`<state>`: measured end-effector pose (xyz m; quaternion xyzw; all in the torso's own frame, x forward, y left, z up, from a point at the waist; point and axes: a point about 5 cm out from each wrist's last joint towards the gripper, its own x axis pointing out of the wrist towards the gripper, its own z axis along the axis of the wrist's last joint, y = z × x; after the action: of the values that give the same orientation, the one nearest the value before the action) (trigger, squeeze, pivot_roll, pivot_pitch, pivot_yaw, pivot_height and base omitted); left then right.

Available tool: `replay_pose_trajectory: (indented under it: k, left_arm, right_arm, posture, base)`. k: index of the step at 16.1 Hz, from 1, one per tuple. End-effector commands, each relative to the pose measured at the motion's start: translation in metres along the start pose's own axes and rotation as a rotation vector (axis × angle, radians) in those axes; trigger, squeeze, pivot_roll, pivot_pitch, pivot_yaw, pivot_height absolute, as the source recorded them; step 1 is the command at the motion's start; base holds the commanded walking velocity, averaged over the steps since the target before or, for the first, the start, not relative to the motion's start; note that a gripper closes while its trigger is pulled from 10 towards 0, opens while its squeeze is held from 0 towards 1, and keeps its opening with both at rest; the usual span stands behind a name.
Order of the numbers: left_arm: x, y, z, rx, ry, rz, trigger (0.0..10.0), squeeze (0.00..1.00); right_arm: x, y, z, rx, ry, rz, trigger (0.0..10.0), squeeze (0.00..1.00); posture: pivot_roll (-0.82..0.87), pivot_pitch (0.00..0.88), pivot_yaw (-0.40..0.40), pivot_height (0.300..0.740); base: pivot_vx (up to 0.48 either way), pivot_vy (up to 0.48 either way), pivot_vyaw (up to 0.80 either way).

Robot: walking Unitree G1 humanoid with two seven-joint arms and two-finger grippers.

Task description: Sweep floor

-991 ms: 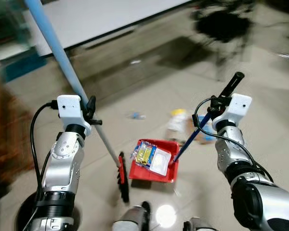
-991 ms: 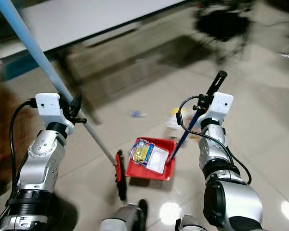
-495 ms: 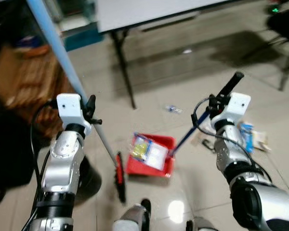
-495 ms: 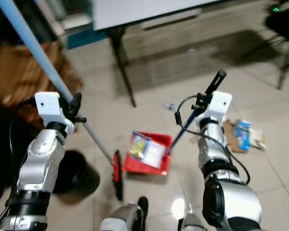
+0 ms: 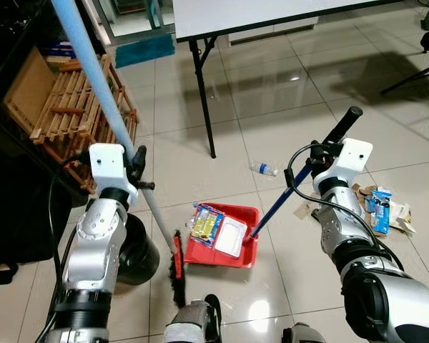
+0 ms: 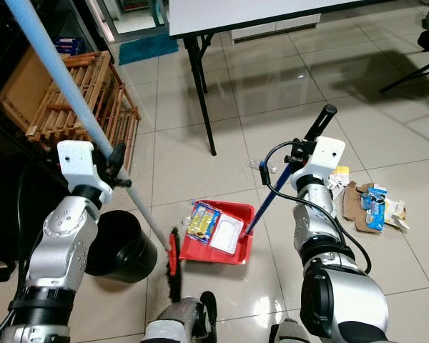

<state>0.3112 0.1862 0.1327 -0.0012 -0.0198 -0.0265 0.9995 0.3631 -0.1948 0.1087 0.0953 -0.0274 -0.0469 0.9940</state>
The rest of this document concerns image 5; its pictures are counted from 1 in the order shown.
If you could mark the white plastic tray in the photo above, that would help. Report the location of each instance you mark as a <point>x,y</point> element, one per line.
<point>232,237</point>

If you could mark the robot right leg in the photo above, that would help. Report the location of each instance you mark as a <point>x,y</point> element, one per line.
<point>304,334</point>

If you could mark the robot left leg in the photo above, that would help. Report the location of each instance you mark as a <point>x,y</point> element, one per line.
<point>193,325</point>

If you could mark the brown cardboard panel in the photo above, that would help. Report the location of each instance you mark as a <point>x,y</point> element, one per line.
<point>28,89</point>

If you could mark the wooden slatted shoe rack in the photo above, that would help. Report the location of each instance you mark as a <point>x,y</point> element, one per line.
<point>64,114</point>

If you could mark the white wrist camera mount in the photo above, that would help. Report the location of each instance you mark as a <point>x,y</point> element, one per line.
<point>350,161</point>
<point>107,164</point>

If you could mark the robot leg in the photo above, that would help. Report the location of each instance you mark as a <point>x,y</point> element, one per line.
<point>193,325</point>
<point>304,334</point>

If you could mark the teal floor mat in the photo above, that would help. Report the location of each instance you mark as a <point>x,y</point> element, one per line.
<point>143,51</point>

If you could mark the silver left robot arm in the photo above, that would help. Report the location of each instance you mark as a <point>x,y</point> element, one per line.
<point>93,250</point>

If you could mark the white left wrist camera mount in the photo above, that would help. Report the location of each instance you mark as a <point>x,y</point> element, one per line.
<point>107,164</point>

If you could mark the blue printed box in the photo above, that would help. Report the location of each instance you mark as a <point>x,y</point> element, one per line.
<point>61,48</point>

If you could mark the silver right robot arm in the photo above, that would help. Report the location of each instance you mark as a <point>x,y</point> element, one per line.
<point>386,300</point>

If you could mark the blue snack packet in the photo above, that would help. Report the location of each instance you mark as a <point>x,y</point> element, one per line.
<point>381,211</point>

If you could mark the black round bucket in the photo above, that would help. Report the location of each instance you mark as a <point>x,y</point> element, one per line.
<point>139,250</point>

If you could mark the white folding table black legs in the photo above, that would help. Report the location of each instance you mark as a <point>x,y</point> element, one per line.
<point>286,14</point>

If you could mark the white gold wrapper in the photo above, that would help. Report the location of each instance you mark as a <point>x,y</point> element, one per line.
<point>404,221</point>

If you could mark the flat brown cardboard piece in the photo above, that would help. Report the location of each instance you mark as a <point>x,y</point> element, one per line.
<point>361,207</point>

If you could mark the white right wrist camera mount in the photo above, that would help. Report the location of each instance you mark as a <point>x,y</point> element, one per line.
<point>350,161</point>

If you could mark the clear plastic bottle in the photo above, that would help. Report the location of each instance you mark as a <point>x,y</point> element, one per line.
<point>264,168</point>

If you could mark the yellow blue snack pack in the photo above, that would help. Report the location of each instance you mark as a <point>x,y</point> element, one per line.
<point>207,225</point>

